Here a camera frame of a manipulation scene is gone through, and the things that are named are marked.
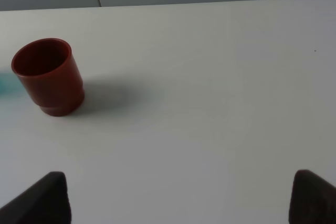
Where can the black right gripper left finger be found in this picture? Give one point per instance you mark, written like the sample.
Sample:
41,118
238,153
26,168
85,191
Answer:
46,201

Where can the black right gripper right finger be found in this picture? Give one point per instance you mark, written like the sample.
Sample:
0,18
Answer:
312,199

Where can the teal transparent plastic cup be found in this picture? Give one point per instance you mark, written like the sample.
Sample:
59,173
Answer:
10,84

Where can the red plastic cup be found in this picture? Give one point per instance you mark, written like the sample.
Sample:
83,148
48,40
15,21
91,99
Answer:
47,70

